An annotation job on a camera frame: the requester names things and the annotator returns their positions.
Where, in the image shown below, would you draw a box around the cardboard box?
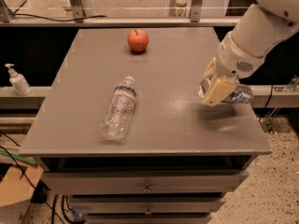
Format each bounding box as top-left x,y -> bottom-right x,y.
0,166 -> 43,224

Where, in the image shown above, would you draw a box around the black cable on shelf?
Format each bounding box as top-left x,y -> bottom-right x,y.
12,12 -> 107,22

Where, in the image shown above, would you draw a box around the clear plastic water bottle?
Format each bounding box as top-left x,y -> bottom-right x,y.
101,77 -> 136,142

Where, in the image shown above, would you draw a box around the white pump dispenser bottle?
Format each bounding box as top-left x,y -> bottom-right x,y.
5,63 -> 32,96

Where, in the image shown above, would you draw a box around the grey metal bracket right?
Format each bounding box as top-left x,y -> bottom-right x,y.
190,0 -> 203,22

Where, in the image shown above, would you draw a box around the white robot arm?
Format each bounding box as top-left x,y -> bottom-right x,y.
198,0 -> 299,106

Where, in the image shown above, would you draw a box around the silver blue redbull can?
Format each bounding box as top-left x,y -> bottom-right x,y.
198,84 -> 253,104

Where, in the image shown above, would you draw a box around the grey metal bracket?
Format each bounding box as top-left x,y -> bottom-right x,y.
69,0 -> 85,21
190,0 -> 203,22

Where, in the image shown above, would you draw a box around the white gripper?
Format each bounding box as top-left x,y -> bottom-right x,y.
201,32 -> 264,106

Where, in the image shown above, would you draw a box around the grey metal bracket left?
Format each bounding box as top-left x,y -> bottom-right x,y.
69,0 -> 85,21

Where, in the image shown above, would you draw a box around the black floor cables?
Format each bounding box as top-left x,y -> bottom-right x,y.
0,131 -> 85,224

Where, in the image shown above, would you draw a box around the green cable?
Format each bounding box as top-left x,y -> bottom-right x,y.
0,148 -> 38,166

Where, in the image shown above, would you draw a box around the grey drawer cabinet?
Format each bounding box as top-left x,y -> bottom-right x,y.
21,27 -> 270,224

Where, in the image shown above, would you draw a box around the red apple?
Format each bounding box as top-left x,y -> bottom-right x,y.
127,29 -> 149,52

